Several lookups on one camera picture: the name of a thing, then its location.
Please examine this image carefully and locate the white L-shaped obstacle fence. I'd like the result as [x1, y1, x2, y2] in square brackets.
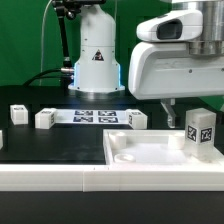
[0, 163, 224, 192]

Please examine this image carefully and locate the white tag sheet with markers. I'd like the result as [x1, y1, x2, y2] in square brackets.
[55, 109, 128, 125]

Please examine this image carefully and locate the white block at left edge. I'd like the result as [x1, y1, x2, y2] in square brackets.
[0, 130, 3, 150]

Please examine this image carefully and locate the white square tabletop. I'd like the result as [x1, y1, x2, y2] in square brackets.
[103, 129, 224, 166]

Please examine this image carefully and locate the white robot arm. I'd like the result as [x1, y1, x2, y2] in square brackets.
[69, 0, 224, 127]

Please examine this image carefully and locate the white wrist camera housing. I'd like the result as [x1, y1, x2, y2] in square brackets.
[136, 10, 203, 42]

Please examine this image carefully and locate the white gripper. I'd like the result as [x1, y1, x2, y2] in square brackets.
[128, 42, 224, 128]

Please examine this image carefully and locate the black cable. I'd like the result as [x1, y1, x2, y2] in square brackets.
[22, 68, 73, 87]

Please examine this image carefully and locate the grey cable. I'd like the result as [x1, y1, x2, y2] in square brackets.
[39, 0, 54, 86]

